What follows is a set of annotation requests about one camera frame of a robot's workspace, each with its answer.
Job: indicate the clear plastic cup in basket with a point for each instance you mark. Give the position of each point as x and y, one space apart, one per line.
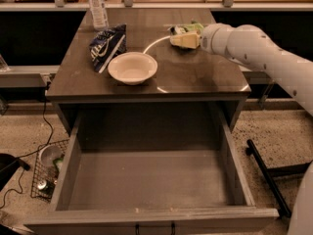
48 154

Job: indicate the grey cabinet with glossy top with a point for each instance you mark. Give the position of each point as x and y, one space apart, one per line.
181 75

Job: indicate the black chair base leg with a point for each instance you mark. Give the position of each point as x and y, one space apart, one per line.
270 173

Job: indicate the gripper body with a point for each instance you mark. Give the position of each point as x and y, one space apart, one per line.
207 40

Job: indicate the green jalapeno chip bag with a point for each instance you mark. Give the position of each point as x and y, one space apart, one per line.
185 28

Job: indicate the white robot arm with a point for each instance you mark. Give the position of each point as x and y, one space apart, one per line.
249 46

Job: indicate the clear plastic water bottle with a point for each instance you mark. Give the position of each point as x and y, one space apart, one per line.
99 14

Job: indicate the open grey top drawer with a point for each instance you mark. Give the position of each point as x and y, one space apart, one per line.
151 164

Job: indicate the blue chip bag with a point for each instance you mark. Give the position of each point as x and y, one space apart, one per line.
107 45

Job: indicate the black drawer handle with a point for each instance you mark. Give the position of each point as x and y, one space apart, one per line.
141 229

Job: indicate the white paper bowl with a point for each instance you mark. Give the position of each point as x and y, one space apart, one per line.
132 68

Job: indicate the black wire basket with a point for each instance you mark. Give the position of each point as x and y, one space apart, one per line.
45 178

